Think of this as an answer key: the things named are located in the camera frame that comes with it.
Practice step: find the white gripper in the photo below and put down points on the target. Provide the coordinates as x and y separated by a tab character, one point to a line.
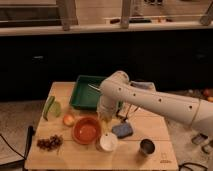
106	108

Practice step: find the yellow banana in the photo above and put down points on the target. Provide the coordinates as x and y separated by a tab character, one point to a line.
105	126

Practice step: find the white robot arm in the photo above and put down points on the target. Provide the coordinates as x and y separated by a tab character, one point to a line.
194	112

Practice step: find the red bowl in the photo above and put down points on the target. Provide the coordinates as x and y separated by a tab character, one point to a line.
86	130

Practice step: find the green tray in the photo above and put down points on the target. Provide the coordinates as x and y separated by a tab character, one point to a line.
83	96

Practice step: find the silver knife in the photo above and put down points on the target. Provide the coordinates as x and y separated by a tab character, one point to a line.
93	87

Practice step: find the blue sponge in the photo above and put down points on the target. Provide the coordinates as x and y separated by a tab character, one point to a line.
122	130

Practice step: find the white cup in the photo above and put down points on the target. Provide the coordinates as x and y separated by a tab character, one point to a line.
107	142

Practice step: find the orange peach fruit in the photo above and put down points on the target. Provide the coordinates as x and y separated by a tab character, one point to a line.
68	120

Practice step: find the green pepper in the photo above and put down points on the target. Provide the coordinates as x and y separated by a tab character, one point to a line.
47	106

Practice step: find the metal cup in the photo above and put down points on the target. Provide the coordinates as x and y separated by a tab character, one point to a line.
147	147

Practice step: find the purple grapes bunch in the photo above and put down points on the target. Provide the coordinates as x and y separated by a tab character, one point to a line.
50	143

